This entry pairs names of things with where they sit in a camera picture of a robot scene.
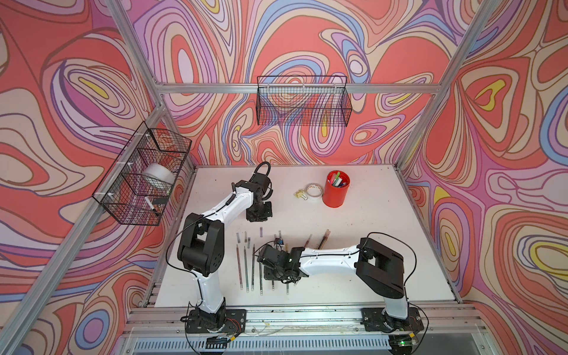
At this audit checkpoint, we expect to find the black wire basket left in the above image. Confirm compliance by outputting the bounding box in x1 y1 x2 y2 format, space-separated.
93 123 192 226

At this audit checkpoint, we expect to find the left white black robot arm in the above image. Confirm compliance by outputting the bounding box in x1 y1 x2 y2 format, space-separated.
176 161 272 336

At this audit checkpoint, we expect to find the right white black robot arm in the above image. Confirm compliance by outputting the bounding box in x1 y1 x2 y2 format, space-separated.
256 233 429 334

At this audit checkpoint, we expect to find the white marker in basket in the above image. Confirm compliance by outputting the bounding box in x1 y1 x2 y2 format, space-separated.
144 196 159 215

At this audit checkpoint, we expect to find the red pen cup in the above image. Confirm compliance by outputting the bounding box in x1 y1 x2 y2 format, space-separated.
322 170 351 208

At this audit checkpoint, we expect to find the white tape roll in basket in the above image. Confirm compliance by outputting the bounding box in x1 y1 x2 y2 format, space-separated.
141 163 175 189

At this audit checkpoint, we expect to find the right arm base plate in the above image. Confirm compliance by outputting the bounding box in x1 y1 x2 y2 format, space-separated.
361 307 425 334

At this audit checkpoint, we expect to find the black wire basket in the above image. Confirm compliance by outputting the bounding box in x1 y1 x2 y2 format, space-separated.
93 123 192 226
256 74 353 127

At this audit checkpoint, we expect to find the yellow black capped pencil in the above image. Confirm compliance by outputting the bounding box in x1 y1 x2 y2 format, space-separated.
317 229 331 249

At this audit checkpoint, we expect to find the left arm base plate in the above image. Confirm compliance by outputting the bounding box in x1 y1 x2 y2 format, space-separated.
180 309 247 335

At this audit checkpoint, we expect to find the dark blue pencil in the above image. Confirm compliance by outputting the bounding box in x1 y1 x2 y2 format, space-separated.
251 244 256 291

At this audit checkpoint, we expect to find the yellow binder clip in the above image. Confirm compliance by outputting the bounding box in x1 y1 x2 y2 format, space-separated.
294 189 309 201

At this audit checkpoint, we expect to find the clear tape roll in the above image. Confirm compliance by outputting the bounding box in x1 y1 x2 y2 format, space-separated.
305 183 324 201

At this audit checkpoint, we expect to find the black wire basket rear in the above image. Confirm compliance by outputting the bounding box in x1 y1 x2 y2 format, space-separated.
256 74 353 127

